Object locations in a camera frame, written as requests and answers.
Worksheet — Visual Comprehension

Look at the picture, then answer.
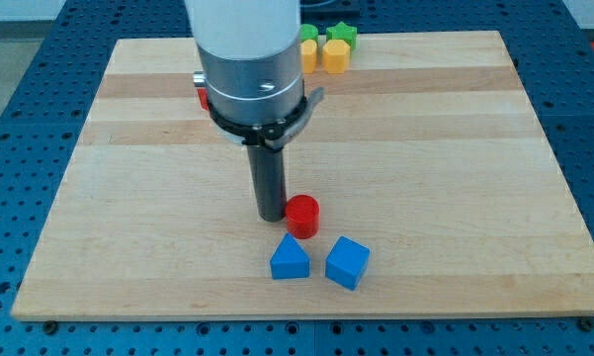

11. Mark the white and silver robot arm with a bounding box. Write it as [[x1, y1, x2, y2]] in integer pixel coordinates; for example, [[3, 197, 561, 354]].
[[185, 0, 303, 126]]

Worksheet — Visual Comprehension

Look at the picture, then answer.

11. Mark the blue triangle block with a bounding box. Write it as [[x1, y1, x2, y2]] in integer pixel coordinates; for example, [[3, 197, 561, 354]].
[[270, 233, 310, 280]]

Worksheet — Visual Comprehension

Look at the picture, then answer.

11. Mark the red star block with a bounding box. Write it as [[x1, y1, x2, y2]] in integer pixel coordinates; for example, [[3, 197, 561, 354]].
[[197, 88, 210, 111]]

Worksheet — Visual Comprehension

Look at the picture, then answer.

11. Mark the green star block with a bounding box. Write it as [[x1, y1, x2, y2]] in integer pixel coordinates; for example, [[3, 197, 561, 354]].
[[325, 21, 358, 50]]

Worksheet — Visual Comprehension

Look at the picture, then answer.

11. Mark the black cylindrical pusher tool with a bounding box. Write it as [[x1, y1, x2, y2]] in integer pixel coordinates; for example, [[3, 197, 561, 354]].
[[247, 146, 287, 223]]

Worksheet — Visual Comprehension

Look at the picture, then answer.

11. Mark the red cylinder block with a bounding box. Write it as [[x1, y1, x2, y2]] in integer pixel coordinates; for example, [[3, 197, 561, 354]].
[[285, 195, 320, 239]]

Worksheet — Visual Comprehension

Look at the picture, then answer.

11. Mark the black clamp with grey lever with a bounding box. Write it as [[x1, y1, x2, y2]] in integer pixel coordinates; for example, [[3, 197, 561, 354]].
[[208, 87, 324, 150]]

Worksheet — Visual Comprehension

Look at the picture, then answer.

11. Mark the blue cube block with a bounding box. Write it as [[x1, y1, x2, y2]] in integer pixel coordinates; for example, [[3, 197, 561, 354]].
[[325, 236, 371, 291]]

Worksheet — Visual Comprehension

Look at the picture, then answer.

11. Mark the yellow cylinder block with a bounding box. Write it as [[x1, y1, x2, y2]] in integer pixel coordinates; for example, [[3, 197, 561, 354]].
[[300, 40, 318, 74]]

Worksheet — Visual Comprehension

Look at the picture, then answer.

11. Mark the yellow hexagon block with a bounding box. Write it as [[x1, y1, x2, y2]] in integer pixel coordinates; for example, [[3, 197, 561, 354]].
[[322, 40, 351, 74]]

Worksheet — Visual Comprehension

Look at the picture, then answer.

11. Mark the green cylinder block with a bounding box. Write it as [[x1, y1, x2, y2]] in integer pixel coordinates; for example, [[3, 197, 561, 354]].
[[300, 24, 319, 43]]

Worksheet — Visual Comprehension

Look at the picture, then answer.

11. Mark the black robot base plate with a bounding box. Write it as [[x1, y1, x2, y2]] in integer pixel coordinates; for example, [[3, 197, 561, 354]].
[[299, 0, 361, 17]]

